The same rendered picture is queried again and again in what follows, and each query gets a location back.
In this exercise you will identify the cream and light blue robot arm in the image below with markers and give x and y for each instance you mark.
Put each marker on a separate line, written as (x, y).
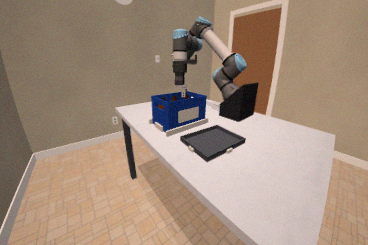
(233, 63)

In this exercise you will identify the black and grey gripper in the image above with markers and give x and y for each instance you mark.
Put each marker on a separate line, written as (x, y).
(180, 67)

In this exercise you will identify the blue divided crate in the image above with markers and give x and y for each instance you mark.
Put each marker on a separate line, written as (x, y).
(177, 113)

